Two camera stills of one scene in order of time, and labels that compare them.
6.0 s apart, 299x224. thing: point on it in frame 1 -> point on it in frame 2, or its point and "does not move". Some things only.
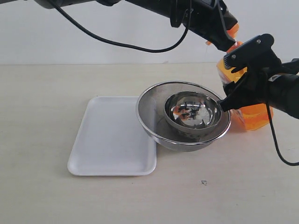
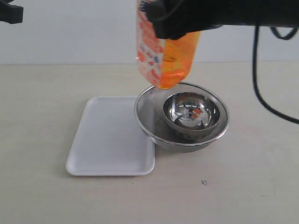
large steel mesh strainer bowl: x=183 y=116 does not move
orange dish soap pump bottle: x=252 y=116 -> x=162 y=63
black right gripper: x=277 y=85 -> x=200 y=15
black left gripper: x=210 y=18 -> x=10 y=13
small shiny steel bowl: x=192 y=112 does not move
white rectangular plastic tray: x=111 y=140 does not move
